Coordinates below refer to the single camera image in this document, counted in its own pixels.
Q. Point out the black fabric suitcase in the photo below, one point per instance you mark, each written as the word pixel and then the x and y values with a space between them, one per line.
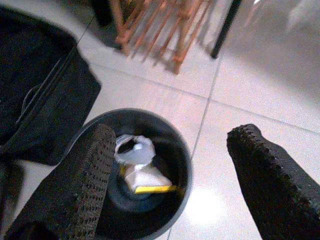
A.
pixel 37 95

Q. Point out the white and yellow packet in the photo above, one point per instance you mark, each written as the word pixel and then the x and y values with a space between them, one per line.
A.
pixel 147 181

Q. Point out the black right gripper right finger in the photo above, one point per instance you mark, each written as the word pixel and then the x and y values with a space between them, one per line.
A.
pixel 275 185

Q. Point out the wooden folding rack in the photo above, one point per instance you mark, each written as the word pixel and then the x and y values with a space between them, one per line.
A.
pixel 160 27

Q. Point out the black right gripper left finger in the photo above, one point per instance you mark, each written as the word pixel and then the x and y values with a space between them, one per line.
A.
pixel 72 185

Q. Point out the crumpled white plastic bag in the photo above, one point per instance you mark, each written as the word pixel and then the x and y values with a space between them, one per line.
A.
pixel 136 150

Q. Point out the black table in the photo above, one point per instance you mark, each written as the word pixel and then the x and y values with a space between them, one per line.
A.
pixel 225 27

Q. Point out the round black rubbish bin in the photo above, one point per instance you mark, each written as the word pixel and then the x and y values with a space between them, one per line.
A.
pixel 160 207

